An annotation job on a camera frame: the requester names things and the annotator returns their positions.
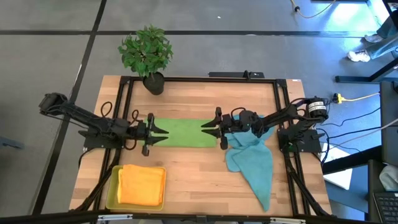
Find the teal microfiber towel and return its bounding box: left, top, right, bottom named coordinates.
left=225, top=114, right=276, bottom=212

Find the orange microfiber towel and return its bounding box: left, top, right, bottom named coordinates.
left=118, top=164, right=165, bottom=207

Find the black bar bracket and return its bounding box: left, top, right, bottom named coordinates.
left=208, top=70, right=266, bottom=79

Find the grey cloth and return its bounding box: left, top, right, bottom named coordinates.
left=379, top=164, right=398, bottom=192

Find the person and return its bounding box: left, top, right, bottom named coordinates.
left=346, top=15, right=398, bottom=63

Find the black desk frame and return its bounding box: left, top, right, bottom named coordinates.
left=335, top=0, right=398, bottom=84

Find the green microfiber towel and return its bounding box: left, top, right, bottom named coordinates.
left=143, top=117, right=218, bottom=149

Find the yellow extension cord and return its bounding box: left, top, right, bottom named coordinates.
left=332, top=91, right=381, bottom=105

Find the potted green plant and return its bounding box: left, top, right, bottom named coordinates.
left=117, top=24, right=174, bottom=96

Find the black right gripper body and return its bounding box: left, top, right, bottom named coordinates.
left=215, top=106, right=256, bottom=151

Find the black table frame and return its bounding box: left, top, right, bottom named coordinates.
left=70, top=75, right=335, bottom=218

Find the tan floor cable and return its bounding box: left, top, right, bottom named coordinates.
left=290, top=0, right=337, bottom=19

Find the white flat box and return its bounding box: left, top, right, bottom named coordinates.
left=322, top=142, right=354, bottom=191

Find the yellow plastic bin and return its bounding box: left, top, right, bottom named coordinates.
left=104, top=164, right=167, bottom=212

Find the silver aluminium bracket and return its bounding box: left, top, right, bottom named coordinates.
left=269, top=217, right=307, bottom=224
left=97, top=213, right=134, bottom=222

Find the black keyboard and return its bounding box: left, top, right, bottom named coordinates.
left=372, top=190, right=398, bottom=223

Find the black desk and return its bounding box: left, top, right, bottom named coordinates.
left=322, top=80, right=398, bottom=224

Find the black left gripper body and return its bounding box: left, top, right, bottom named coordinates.
left=129, top=112, right=155, bottom=157

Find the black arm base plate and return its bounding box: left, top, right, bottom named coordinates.
left=83, top=129, right=126, bottom=149
left=277, top=129, right=323, bottom=153

